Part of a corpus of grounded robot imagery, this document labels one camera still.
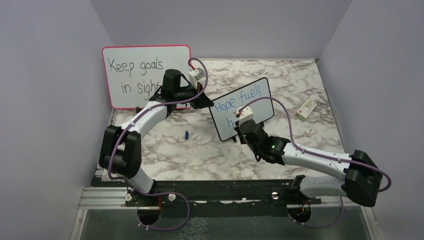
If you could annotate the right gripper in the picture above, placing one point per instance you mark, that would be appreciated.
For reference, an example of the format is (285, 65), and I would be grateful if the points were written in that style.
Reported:
(237, 127)

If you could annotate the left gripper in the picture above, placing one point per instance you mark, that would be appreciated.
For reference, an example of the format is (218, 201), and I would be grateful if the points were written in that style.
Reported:
(202, 102)

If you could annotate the black framed whiteboard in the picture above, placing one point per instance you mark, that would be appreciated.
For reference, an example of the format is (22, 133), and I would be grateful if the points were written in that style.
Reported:
(224, 110)

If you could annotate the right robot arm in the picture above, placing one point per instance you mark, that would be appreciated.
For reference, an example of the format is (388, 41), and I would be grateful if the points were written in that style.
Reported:
(353, 176)

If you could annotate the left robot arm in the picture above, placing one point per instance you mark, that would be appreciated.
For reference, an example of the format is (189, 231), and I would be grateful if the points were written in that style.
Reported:
(121, 149)

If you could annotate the pink framed whiteboard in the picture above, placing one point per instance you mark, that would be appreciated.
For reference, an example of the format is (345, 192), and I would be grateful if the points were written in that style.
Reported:
(134, 73)

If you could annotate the small white card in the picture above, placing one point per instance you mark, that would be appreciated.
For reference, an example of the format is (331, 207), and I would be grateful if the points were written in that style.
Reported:
(310, 131)

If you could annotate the white green eraser box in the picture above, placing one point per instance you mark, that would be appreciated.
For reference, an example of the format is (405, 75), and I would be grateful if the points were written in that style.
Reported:
(306, 109)

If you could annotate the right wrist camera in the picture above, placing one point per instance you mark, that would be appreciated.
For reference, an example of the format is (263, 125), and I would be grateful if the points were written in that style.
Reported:
(243, 115)

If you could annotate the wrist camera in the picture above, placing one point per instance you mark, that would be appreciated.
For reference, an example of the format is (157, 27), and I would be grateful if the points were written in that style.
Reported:
(195, 75)
(243, 115)

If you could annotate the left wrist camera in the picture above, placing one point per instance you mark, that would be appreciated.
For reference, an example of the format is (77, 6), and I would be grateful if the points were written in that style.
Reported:
(195, 75)

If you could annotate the black metal base rail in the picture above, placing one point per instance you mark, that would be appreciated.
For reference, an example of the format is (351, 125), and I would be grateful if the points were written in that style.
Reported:
(202, 198)

